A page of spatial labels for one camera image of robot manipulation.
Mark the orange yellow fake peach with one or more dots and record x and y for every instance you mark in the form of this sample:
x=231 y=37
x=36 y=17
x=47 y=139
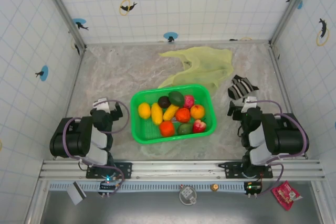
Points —
x=197 y=111

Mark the red white fake apple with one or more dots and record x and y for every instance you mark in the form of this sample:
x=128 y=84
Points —
x=199 y=126

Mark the long yellow fake mango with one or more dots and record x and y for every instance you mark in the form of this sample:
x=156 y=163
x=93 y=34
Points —
x=156 y=113

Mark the green plastic basket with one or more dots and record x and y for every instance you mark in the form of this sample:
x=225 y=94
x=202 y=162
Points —
x=147 y=134

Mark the pink fake dragon fruit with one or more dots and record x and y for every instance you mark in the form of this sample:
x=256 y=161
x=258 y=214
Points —
x=189 y=101

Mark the red orange fake persimmon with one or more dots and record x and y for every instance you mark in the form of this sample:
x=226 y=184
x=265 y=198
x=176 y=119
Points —
x=183 y=115

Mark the curved yellow fake mango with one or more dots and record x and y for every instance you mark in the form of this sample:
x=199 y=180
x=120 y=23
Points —
x=170 y=113

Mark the yellow plastic bag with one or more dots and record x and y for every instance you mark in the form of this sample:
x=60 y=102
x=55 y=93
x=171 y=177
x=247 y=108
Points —
x=207 y=61

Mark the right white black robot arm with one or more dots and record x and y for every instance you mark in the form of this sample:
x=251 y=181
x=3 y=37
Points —
x=286 y=140

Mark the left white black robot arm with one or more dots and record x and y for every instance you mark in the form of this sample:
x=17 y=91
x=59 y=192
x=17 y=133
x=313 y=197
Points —
x=71 y=140

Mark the round yellow fake lemon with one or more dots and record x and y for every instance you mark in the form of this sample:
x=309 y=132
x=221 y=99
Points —
x=144 y=110

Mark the dark brown fake fruit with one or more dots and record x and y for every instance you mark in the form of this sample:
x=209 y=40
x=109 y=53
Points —
x=164 y=102

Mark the orange fake tangerine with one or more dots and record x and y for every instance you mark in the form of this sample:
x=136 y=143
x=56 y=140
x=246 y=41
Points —
x=167 y=128

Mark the black white striped sock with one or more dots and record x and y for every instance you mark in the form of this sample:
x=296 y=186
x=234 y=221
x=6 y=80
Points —
x=241 y=87

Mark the grey card with black stripe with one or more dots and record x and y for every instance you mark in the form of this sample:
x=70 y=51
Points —
x=76 y=193

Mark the small brass knob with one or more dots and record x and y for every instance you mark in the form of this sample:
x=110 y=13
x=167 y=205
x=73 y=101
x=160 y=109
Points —
x=215 y=187

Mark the red snack packet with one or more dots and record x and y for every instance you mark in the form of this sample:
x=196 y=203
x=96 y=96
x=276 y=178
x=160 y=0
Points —
x=284 y=195

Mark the round white plastic device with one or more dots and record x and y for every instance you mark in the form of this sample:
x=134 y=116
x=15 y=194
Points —
x=187 y=195

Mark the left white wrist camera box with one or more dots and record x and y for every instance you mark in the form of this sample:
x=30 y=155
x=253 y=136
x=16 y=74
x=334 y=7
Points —
x=102 y=104

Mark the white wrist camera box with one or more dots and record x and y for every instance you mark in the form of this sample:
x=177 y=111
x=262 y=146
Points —
x=102 y=104
x=250 y=102

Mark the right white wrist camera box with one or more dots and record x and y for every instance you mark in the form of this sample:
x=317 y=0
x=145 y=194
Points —
x=250 y=102

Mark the aluminium frame bar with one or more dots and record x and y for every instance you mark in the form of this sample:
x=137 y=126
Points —
x=281 y=77
x=183 y=42
x=78 y=64

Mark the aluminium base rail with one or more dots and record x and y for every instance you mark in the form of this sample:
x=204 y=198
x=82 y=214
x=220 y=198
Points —
x=173 y=169

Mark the aluminium frame post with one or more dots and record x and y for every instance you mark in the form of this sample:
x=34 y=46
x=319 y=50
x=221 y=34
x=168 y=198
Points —
x=63 y=11
x=291 y=9

